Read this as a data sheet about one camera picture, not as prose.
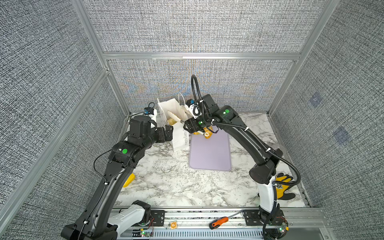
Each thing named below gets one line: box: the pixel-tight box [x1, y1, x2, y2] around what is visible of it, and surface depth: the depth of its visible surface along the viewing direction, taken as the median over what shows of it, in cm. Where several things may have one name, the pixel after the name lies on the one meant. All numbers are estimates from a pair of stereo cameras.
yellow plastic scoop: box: [123, 173, 136, 188], surface depth 87 cm
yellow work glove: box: [275, 172, 296, 200], surface depth 81 cm
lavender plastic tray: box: [189, 126, 231, 171], surface depth 97 cm
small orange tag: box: [170, 221, 177, 230], surface depth 73 cm
